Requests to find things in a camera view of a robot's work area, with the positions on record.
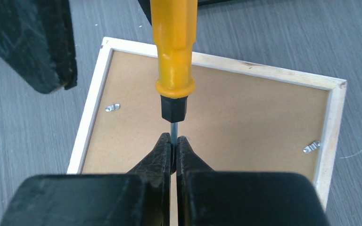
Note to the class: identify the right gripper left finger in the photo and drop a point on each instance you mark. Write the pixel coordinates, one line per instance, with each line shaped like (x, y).
(139, 197)

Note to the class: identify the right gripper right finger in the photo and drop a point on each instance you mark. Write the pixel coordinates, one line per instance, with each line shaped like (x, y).
(207, 197)

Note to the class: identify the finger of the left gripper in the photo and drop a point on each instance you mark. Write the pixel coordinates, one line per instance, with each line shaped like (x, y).
(33, 41)
(66, 12)

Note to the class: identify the orange handled screwdriver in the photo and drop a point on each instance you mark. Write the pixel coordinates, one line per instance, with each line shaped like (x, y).
(174, 24)

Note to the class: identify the white wooden photo frame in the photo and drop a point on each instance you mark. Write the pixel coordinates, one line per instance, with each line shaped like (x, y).
(327, 151)

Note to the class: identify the brown backing board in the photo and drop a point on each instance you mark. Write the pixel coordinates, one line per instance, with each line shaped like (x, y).
(234, 122)

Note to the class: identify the metal frame clip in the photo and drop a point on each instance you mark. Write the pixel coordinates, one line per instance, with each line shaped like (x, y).
(112, 107)
(312, 146)

